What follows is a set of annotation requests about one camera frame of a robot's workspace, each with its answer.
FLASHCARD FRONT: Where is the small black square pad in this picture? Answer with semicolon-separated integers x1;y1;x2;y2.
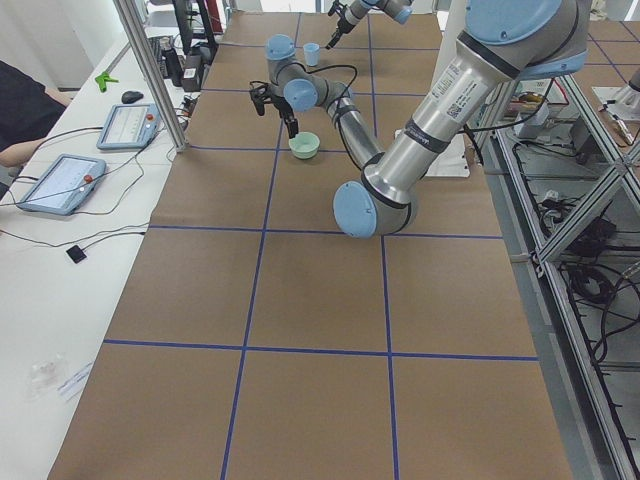
66;245;87;264

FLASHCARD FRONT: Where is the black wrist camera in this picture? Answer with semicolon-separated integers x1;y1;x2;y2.
249;81;272;116

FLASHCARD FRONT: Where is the green clamp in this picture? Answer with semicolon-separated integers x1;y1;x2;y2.
94;71;119;93

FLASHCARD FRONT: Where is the black label printer box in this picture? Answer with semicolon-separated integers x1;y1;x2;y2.
181;43;217;93

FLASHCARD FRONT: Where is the near teach pendant tablet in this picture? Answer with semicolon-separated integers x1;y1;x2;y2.
16;154;107;216

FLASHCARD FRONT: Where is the black water bottle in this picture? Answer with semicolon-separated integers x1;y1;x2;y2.
160;37;183;87

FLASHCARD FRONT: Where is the mint green bowl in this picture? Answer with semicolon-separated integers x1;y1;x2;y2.
288;131;320;160

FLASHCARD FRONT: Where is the light blue cup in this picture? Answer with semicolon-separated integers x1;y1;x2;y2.
303;42;320;67

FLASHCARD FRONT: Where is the person in black shirt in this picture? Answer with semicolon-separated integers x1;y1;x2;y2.
1;61;71;168

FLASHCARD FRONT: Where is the black computer mouse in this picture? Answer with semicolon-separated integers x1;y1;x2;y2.
121;90;144;104

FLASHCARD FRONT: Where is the black computer monitor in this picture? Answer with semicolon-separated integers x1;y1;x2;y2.
172;0;218;62

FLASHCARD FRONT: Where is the aluminium frame post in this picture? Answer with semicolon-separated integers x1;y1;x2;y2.
113;0;187;152

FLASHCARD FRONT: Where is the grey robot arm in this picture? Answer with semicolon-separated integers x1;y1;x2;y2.
325;0;413;50
264;1;591;238

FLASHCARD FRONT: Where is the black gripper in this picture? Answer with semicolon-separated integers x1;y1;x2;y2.
268;87;299;139
325;17;353;49

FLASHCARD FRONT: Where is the brown paper table mat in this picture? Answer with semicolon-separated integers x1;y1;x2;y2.
50;13;572;479

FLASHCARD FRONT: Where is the far teach pendant tablet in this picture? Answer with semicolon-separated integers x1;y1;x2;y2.
96;104;161;151

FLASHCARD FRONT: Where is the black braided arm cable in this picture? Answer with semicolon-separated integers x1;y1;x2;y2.
304;64;369;171

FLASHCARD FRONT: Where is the aluminium frame rail structure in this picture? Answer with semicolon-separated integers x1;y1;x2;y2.
479;0;640;480

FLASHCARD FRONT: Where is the clear plastic bag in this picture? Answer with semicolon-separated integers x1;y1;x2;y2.
25;353;94;402

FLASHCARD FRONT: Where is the teach pendant tablet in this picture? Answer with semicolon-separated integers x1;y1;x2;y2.
96;104;161;151
16;154;107;216

